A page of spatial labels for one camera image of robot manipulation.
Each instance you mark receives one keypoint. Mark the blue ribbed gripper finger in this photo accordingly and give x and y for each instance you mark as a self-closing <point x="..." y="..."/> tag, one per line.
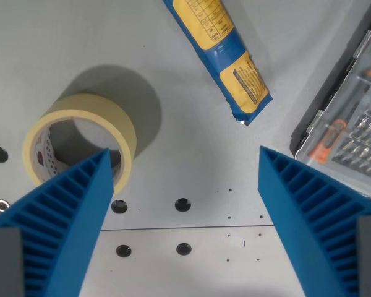
<point x="309" y="216"/>
<point x="71" y="213"/>

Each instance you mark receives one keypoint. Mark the blue and yellow bag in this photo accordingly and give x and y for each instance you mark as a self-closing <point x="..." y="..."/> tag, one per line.
<point x="222" y="52"/>

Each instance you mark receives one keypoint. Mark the silver screw in table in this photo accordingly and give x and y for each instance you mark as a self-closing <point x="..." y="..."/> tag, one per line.
<point x="1" y="205"/>

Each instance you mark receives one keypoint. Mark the yellow masking tape roll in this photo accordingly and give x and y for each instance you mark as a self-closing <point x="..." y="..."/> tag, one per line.
<point x="80" y="114"/>

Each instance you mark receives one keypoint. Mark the screwdriver bit set case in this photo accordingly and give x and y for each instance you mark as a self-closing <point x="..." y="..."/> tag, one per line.
<point x="349" y="105"/>

